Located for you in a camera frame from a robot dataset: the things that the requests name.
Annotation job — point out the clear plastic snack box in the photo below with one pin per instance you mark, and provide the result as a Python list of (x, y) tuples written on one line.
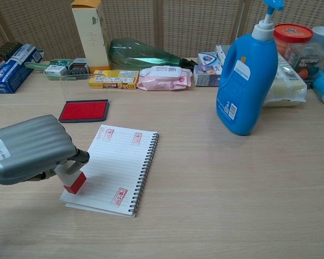
[(306, 63)]

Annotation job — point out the small white green box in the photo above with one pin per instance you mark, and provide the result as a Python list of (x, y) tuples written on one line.
[(55, 70)]

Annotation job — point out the red ink pad clear lid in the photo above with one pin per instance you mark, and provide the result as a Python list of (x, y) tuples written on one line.
[(83, 110)]

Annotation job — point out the green plastic spray bottle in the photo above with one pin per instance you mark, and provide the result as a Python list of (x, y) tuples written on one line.
[(135, 54)]

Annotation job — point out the wooden folding screen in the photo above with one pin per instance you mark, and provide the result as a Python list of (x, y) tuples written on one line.
[(191, 24)]

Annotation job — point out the blue toothpaste box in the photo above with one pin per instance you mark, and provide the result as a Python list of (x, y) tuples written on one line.
[(10, 73)]

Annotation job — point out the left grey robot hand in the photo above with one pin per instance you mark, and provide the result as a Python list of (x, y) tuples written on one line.
[(29, 148)]

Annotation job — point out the yellow flat box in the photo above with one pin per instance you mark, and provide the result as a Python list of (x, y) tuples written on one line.
[(113, 79)]

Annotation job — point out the orange lidded jar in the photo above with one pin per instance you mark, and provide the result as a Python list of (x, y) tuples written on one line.
[(293, 32)]

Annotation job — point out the white blue soap box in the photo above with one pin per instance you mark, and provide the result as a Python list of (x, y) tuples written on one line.
[(209, 58)]

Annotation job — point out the clear pack of sponges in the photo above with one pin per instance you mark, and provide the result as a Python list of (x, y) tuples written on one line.
[(286, 89)]

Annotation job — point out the tall cream orange carton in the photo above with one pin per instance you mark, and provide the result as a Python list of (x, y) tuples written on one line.
[(90, 37)]

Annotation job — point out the blue detergent pump bottle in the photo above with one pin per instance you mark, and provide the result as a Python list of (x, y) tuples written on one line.
[(245, 89)]

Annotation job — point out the pink wet wipes pack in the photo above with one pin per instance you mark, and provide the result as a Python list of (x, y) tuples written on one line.
[(162, 79)]

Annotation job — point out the spiral lined notebook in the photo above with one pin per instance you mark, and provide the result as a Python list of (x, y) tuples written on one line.
[(116, 167)]

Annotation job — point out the red white stamp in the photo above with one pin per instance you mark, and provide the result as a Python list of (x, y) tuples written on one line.
[(75, 184)]

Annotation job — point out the purple blue small box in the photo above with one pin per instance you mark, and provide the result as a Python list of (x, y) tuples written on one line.
[(206, 75)]

